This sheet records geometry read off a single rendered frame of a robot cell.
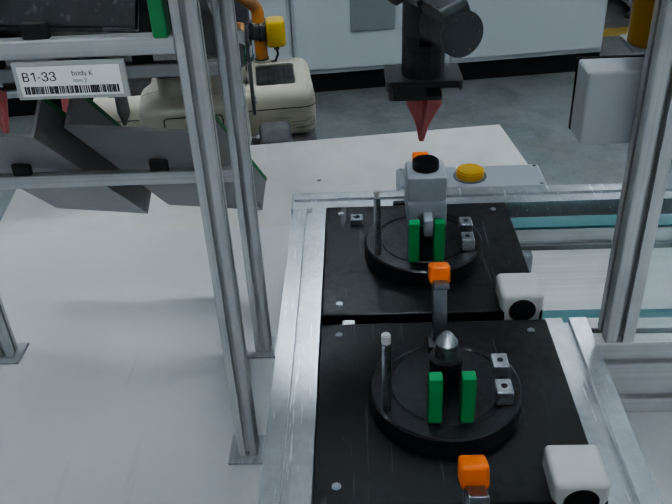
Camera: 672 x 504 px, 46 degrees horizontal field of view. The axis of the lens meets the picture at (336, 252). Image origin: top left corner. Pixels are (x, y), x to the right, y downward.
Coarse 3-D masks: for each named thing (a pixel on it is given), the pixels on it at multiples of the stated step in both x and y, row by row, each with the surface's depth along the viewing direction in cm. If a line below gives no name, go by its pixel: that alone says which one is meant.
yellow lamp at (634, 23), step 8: (640, 0) 66; (648, 0) 65; (632, 8) 67; (640, 8) 66; (648, 8) 65; (632, 16) 67; (640, 16) 66; (648, 16) 66; (632, 24) 68; (640, 24) 67; (648, 24) 66; (632, 32) 68; (640, 32) 67; (648, 32) 66; (632, 40) 68; (640, 40) 67
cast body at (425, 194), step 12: (420, 156) 89; (432, 156) 89; (408, 168) 89; (420, 168) 87; (432, 168) 87; (444, 168) 88; (408, 180) 87; (420, 180) 87; (432, 180) 87; (444, 180) 87; (408, 192) 88; (420, 192) 87; (432, 192) 87; (444, 192) 87; (408, 204) 88; (420, 204) 88; (432, 204) 88; (444, 204) 88; (408, 216) 89; (420, 216) 88; (432, 216) 88; (444, 216) 88; (432, 228) 87
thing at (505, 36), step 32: (480, 0) 385; (512, 0) 387; (544, 0) 388; (576, 0) 390; (512, 32) 395; (544, 32) 397; (576, 32) 399; (480, 64) 406; (512, 64) 408; (544, 64) 410
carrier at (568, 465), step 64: (512, 320) 83; (320, 384) 76; (384, 384) 68; (448, 384) 70; (512, 384) 72; (320, 448) 69; (384, 448) 69; (448, 448) 67; (512, 448) 68; (576, 448) 65
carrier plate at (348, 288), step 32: (480, 224) 100; (512, 224) 100; (352, 256) 95; (512, 256) 93; (352, 288) 89; (384, 288) 89; (416, 288) 89; (480, 288) 88; (384, 320) 86; (416, 320) 85; (448, 320) 85; (480, 320) 85
